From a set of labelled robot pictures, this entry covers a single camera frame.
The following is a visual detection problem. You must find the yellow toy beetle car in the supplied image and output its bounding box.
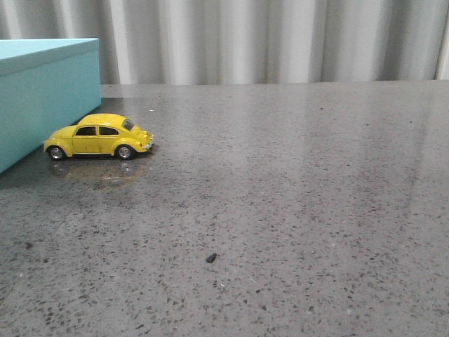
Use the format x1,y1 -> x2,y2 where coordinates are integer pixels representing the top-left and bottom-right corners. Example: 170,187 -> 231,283
43,113 -> 154,161

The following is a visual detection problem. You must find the light blue storage box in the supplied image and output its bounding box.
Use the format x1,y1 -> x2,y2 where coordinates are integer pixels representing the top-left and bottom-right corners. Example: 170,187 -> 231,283
1,38 -> 101,171

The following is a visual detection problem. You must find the small black debris chip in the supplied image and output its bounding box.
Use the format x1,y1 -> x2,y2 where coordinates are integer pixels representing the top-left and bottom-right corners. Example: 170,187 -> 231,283
206,253 -> 217,263

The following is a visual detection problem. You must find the white pleated curtain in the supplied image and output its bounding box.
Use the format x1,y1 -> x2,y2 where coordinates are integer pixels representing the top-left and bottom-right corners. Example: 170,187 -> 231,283
1,1 -> 448,85

